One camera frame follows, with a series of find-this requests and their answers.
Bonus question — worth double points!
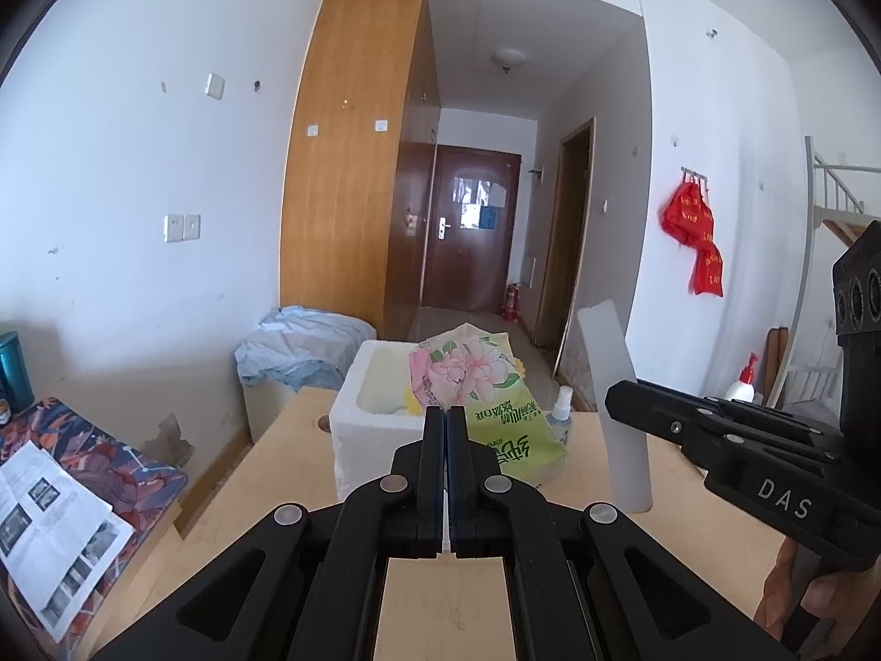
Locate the white metal bunk bed frame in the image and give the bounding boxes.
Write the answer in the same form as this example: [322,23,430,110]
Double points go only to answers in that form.
[764,138,881,429]

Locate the white low cabinet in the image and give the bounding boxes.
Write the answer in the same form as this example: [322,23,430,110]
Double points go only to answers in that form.
[241,375,301,443]

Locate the red plastic bag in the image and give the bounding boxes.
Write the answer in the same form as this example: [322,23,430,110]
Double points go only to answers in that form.
[690,241,726,297]
[661,179,714,250]

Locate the wooden side door frame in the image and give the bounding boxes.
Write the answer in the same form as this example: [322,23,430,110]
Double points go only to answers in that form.
[535,117,597,354]

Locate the light blue bed sheet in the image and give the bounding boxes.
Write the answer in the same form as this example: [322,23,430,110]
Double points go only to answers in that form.
[234,305,378,391]

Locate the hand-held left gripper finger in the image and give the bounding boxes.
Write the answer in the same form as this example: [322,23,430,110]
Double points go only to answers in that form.
[450,407,801,661]
[89,407,450,661]

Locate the white red pump bottle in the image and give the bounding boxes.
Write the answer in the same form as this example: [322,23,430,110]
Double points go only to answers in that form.
[724,353,759,404]

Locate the clear spray bottle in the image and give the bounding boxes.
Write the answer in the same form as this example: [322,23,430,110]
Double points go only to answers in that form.
[548,387,575,449]

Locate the patterned purple cloth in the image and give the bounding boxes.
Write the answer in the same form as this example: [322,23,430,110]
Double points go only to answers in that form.
[0,397,191,636]

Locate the teal metal canister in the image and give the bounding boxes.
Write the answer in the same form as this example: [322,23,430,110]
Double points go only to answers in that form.
[0,332,35,415]

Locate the brown entrance door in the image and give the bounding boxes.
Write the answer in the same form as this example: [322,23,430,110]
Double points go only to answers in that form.
[420,144,521,315]

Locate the white foam box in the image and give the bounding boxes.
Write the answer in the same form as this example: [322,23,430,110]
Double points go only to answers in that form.
[329,339,443,502]

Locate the printed paper leaflet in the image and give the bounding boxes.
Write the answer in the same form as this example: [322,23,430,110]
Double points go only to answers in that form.
[0,441,136,643]

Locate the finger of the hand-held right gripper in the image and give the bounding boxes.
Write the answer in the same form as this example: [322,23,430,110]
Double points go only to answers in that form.
[700,397,845,439]
[605,379,845,474]

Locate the posted paper notices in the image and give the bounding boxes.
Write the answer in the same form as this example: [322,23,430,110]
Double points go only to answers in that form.
[450,177,509,230]

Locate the wooden wardrobe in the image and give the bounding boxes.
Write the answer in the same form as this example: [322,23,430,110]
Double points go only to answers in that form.
[279,0,443,343]

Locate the person's right hand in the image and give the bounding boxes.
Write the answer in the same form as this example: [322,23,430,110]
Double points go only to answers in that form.
[753,535,881,658]

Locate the brown wooden board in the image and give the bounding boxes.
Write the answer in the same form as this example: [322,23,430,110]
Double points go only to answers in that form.
[766,327,790,409]

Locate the green floral tissue packet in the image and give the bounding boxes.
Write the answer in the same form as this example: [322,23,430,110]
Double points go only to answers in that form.
[408,322,569,487]

